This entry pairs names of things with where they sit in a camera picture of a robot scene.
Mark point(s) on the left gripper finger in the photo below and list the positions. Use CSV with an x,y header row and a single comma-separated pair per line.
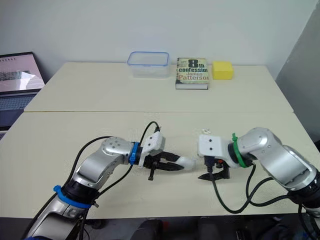
x,y
171,156
172,167

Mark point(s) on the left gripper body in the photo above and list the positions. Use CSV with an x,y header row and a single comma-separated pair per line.
x,y
153,162

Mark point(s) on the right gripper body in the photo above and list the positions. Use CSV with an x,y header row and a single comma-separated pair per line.
x,y
220,168

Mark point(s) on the white earbud case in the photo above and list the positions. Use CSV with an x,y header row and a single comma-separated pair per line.
x,y
187,163

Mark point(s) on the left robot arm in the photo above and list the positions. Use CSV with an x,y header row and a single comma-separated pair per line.
x,y
100,162

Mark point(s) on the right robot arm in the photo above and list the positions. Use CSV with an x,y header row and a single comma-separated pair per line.
x,y
282,160

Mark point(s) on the robot body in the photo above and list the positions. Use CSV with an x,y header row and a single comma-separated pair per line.
x,y
175,230

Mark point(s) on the paperback book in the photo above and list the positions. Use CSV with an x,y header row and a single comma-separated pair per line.
x,y
192,73

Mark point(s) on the clear container with blue rim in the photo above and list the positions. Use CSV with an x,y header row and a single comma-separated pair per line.
x,y
148,65

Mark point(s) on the yellow sponge block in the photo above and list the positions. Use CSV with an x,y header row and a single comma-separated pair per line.
x,y
222,70

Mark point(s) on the laptop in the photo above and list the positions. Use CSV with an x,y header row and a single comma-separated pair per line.
x,y
17,80

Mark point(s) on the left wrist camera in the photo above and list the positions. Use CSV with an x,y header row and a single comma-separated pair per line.
x,y
155,142

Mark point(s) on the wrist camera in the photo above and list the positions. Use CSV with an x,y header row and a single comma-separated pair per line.
x,y
210,146
155,142

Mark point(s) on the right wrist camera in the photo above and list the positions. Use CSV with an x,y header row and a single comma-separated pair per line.
x,y
210,146

